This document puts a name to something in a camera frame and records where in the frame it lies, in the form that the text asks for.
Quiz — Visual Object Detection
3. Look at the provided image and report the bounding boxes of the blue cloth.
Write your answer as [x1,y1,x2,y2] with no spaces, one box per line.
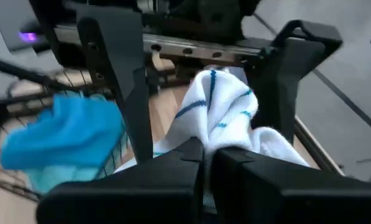
[0,93,126,175]

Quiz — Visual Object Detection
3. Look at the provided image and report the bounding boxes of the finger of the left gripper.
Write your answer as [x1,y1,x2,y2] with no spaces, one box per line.
[75,4,154,164]
[243,19,344,144]

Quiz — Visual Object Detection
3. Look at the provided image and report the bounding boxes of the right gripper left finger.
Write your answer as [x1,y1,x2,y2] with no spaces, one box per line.
[35,136,205,224]

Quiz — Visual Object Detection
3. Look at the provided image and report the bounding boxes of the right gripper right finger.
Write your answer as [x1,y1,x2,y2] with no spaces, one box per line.
[209,146,371,224]

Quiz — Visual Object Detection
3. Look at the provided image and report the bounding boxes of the black wire basket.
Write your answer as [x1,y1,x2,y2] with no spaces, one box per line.
[0,54,133,203]

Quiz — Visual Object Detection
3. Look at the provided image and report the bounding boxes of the white striped sock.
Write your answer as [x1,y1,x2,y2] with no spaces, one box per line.
[113,66,310,209]

